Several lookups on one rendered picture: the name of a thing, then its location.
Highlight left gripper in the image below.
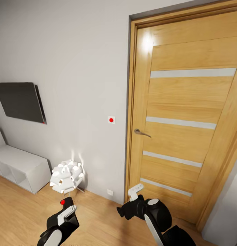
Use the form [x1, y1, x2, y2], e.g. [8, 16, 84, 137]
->
[61, 215, 79, 240]

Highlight digital camera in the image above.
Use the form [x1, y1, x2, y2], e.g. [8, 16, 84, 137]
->
[46, 197, 75, 229]

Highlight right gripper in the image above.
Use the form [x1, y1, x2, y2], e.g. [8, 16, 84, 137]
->
[117, 194, 144, 220]

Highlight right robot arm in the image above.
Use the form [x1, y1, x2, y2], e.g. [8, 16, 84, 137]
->
[117, 183, 196, 246]

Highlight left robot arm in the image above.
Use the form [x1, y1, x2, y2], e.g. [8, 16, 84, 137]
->
[37, 205, 79, 246]

